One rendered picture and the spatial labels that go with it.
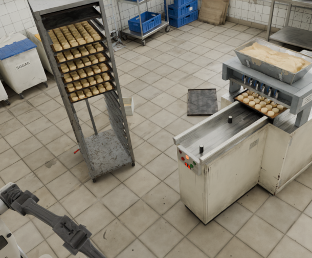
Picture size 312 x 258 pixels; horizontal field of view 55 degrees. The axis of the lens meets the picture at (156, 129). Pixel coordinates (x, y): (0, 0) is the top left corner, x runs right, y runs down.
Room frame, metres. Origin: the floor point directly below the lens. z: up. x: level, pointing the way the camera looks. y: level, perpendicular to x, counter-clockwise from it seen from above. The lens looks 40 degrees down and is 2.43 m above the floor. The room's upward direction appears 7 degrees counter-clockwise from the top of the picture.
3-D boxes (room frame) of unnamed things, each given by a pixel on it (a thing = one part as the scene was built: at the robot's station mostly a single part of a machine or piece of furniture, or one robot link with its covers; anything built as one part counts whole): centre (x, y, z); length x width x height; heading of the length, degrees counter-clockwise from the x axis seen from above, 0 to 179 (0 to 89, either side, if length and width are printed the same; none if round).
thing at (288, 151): (2.30, -1.36, 0.42); 1.28 x 0.72 x 0.84; 122
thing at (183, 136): (2.23, -0.97, 0.87); 2.01 x 0.03 x 0.07; 122
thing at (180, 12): (6.39, -0.83, 0.30); 0.60 x 0.40 x 0.20; 129
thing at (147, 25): (5.85, -0.04, 0.28); 0.56 x 0.38 x 0.20; 137
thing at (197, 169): (1.58, -0.22, 0.77); 0.24 x 0.04 x 0.14; 32
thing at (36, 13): (2.12, 0.70, 0.97); 0.03 x 0.03 x 1.70; 21
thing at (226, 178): (1.78, -0.53, 0.45); 0.70 x 0.34 x 0.90; 122
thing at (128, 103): (3.38, 0.42, 0.08); 0.30 x 0.22 x 0.16; 84
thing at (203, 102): (3.36, -0.68, 0.01); 0.60 x 0.40 x 0.03; 170
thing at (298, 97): (2.05, -0.96, 1.01); 0.72 x 0.33 x 0.34; 32
